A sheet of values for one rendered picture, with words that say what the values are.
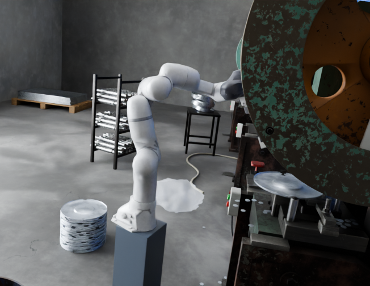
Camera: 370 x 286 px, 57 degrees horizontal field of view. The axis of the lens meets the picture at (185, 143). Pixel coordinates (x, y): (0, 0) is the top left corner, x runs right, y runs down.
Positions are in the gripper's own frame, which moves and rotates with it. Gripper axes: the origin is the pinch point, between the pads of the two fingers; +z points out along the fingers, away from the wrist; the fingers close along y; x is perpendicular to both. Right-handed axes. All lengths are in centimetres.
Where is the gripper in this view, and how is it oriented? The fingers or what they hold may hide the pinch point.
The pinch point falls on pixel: (261, 141)
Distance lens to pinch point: 181.5
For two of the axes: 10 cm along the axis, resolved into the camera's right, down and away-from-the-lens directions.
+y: -1.5, 2.5, -9.6
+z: 3.3, 9.2, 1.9
